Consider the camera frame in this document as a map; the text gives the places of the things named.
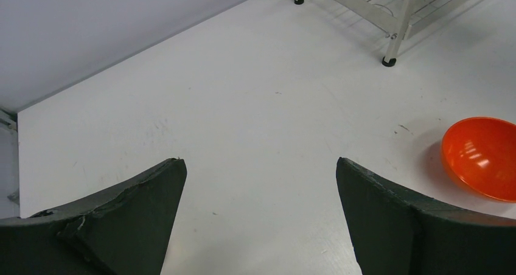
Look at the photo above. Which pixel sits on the orange bowl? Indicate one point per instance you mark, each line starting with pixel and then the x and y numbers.
pixel 478 155

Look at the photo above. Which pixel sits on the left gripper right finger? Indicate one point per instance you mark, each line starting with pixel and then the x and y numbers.
pixel 396 230

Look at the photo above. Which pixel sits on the steel two-tier dish rack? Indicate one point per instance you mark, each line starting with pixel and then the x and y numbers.
pixel 390 23

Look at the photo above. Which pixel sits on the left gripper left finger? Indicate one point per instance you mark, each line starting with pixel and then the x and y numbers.
pixel 123 229

